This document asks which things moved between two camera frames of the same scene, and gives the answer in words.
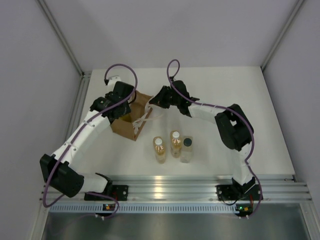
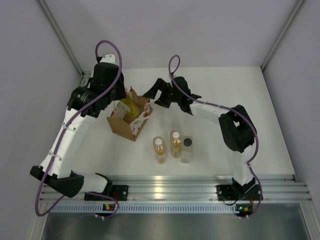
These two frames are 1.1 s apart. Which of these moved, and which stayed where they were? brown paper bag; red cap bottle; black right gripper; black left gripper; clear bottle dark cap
Moved: red cap bottle; black left gripper
Stayed: brown paper bag; black right gripper; clear bottle dark cap
